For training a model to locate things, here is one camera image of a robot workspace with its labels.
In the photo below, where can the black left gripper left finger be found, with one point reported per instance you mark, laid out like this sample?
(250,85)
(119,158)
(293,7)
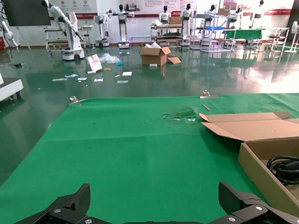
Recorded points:
(70,207)

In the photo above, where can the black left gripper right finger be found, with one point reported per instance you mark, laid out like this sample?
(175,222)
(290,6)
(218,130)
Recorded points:
(243,205)

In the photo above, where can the white mobile robot with arm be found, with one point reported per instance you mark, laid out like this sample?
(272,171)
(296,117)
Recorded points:
(73,42)

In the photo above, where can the white industrial robot arm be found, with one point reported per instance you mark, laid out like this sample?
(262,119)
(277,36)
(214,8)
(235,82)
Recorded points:
(8,35)

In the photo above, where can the cardboard box with round holes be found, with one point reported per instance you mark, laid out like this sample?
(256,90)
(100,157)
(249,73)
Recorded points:
(257,128)

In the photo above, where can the open cardboard box with paper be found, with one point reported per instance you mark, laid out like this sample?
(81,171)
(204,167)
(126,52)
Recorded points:
(153,57)

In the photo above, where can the small closed cardboard box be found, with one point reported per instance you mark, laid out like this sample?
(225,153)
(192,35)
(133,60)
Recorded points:
(223,11)
(175,20)

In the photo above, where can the green table cloth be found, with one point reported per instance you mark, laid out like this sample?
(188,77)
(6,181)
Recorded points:
(140,151)

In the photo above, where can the small wooden stick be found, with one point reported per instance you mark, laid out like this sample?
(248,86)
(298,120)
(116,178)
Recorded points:
(206,107)

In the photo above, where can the metal table clamp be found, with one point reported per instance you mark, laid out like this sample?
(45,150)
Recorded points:
(208,95)
(76,100)

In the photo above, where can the white wheeled cart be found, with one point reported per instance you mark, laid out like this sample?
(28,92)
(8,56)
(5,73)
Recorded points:
(10,88)

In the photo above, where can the white square pad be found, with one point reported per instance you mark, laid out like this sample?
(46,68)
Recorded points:
(127,73)

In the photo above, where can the white and pink paper bag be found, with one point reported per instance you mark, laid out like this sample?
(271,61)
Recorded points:
(94,64)

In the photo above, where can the blue glove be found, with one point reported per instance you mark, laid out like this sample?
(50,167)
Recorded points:
(120,64)

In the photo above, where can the clear crumpled plastic wrap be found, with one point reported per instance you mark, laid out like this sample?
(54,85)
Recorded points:
(109,58)

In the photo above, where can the small white foam block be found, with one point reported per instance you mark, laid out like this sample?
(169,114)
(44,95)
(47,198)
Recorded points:
(153,65)

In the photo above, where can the table with green cover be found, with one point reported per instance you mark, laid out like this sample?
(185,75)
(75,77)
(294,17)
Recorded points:
(244,33)

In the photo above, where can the blue plastic bin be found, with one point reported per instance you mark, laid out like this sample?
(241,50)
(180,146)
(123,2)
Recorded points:
(213,28)

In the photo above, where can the white robot on round base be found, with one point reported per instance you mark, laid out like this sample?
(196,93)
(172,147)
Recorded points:
(104,28)

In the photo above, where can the white standing fan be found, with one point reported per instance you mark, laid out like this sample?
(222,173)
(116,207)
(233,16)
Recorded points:
(295,29)

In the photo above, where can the metal roller rack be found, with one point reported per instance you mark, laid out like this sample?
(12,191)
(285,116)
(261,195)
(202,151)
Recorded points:
(167,32)

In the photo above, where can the white humanoid robot arms spread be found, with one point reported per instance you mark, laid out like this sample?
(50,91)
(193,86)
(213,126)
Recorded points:
(122,23)

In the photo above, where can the white humanoid robot black head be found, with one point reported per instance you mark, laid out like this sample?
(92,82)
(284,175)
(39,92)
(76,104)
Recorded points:
(187,18)
(210,12)
(258,9)
(164,16)

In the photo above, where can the large black monitor screen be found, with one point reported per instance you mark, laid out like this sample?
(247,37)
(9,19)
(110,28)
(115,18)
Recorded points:
(25,12)

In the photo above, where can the white workbench frame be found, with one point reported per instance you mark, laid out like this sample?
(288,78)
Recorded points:
(56,40)

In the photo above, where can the white frame shelf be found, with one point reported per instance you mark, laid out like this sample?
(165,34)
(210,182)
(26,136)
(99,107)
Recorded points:
(212,37)

